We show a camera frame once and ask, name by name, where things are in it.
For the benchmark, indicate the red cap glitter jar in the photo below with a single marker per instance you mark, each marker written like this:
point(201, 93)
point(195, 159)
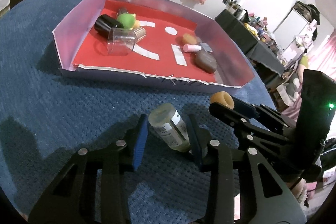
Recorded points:
point(122, 11)

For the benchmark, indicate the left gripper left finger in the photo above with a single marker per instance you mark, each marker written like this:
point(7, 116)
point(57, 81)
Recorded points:
point(141, 133)

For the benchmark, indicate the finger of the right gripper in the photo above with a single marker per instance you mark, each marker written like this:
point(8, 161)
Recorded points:
point(268, 117)
point(248, 134)

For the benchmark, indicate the purple nail polish bottle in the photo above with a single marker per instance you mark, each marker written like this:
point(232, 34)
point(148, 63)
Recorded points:
point(192, 48)

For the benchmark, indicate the studded silver cylinder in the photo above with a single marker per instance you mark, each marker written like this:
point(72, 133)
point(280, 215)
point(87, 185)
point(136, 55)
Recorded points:
point(140, 33)

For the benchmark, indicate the side table dark cloth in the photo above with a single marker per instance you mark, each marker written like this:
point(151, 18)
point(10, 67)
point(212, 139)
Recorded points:
point(265, 63)

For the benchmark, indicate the black cylindrical cap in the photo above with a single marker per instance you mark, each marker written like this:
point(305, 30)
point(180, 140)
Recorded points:
point(105, 23)

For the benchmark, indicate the brown eyeshadow case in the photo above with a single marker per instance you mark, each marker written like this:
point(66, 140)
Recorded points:
point(205, 61)

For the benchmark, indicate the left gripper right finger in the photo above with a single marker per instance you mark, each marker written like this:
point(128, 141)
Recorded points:
point(199, 138)

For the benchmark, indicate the green capybara toy figure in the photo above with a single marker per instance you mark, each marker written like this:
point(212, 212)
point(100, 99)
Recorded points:
point(128, 21)

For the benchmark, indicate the clear plastic cup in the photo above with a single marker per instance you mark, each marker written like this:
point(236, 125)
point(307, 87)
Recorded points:
point(121, 42)

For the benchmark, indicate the clear liquid bottle black cap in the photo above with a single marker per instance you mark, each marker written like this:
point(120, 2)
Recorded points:
point(169, 125)

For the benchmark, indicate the orange round disc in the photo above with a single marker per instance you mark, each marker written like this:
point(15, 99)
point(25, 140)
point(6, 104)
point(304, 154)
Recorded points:
point(189, 39)

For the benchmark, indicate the blue textured table cloth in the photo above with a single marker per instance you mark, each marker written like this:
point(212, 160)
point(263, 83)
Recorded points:
point(47, 117)

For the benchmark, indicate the person's right hand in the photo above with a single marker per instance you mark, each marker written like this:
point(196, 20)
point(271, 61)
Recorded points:
point(300, 192)

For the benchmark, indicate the red paper sheet liner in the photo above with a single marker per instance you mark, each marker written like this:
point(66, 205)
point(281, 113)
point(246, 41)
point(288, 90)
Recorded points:
point(157, 57)

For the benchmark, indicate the pink cardboard tray box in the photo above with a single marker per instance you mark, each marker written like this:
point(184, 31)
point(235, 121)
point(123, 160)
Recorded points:
point(233, 70)

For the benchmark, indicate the white refrigerator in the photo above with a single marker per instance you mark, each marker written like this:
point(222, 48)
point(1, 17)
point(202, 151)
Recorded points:
point(291, 26)

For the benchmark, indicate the orange hollow round cap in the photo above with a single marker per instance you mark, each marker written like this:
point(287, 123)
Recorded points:
point(223, 98)

